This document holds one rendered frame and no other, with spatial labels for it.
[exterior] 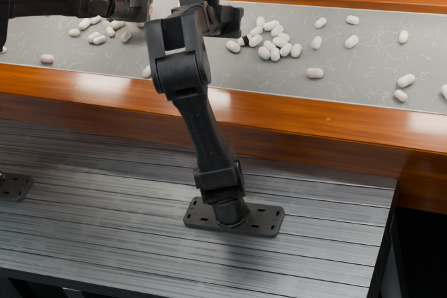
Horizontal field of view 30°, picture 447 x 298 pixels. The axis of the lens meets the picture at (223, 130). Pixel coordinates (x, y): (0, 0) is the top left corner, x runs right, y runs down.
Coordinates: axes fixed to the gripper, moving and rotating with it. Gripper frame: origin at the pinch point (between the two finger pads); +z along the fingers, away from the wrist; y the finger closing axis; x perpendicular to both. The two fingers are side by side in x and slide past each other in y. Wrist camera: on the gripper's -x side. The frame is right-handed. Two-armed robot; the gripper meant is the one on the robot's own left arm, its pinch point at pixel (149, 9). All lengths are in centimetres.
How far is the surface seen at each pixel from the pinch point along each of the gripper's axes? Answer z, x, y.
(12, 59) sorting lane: -13.6, 15.3, 31.2
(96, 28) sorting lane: -3.2, 5.9, 13.4
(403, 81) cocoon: -12, 11, -68
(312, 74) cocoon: -12, 11, -49
